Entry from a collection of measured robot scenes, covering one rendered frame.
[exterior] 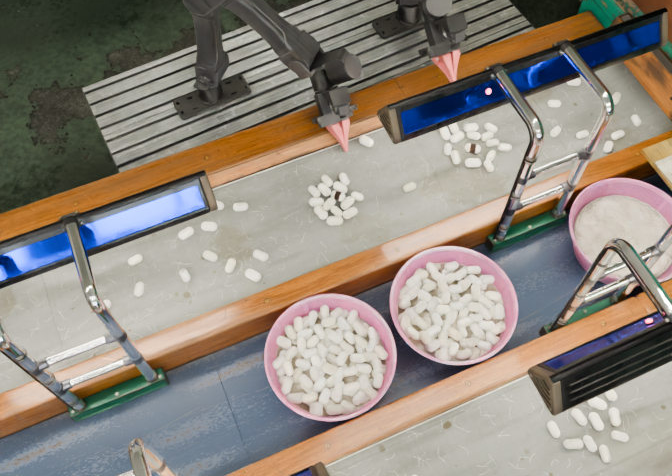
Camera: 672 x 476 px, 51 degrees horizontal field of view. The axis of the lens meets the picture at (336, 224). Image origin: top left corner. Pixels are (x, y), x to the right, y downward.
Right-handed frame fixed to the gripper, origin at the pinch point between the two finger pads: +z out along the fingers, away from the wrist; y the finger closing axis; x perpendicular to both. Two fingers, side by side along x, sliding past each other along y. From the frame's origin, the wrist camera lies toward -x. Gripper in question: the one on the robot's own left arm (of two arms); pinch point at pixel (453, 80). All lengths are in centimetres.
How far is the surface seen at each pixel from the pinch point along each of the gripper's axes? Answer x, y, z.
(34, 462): -12, -114, 43
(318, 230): -2.7, -42.2, 21.5
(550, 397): -66, -28, 45
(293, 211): 1.7, -45.6, 16.2
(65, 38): 160, -88, -56
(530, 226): -12.4, 3.0, 36.2
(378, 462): -36, -51, 61
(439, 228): -12.2, -18.0, 28.8
